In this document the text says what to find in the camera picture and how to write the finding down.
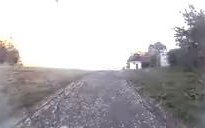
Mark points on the grey gravel path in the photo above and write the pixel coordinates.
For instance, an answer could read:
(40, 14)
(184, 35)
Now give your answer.
(100, 100)

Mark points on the white house with red roof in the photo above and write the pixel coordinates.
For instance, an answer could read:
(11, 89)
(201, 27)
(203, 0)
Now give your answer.
(138, 61)

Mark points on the tree behind house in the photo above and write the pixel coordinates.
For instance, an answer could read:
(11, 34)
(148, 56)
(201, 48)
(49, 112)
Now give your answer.
(157, 46)

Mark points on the green grass verge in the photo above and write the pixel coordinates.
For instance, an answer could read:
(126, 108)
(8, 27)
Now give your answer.
(170, 88)

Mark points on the dry grass field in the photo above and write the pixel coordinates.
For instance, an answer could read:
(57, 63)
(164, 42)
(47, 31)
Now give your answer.
(26, 83)

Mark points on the large dark tree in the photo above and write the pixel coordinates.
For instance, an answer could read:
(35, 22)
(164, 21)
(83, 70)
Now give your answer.
(196, 36)

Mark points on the clump of bushes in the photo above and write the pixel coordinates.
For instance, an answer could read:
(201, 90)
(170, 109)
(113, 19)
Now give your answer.
(3, 52)

